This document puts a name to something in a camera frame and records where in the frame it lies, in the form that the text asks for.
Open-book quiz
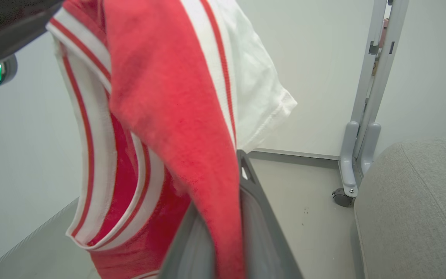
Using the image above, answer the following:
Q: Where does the light grey fabric sofa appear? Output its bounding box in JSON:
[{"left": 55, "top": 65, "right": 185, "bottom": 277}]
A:
[{"left": 350, "top": 136, "right": 446, "bottom": 279}]

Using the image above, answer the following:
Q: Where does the grey metal partition post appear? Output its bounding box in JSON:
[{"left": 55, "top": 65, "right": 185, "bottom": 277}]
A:
[
  {"left": 338, "top": 0, "right": 388, "bottom": 199},
  {"left": 357, "top": 0, "right": 410, "bottom": 176}
]

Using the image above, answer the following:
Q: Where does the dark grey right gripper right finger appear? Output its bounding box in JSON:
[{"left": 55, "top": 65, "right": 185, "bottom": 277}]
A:
[{"left": 237, "top": 150, "right": 304, "bottom": 279}]

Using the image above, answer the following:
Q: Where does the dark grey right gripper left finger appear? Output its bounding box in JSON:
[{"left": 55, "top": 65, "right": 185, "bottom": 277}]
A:
[{"left": 158, "top": 203, "right": 216, "bottom": 279}]

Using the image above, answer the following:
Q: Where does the black caster wheel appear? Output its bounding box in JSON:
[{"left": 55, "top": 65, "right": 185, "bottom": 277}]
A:
[{"left": 332, "top": 188, "right": 354, "bottom": 208}]

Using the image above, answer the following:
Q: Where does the red garment with white stripes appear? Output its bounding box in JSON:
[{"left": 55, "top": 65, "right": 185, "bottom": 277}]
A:
[{"left": 46, "top": 0, "right": 247, "bottom": 279}]

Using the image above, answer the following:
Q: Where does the white t-shirt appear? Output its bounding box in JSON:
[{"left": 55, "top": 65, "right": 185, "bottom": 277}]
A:
[{"left": 223, "top": 0, "right": 298, "bottom": 154}]

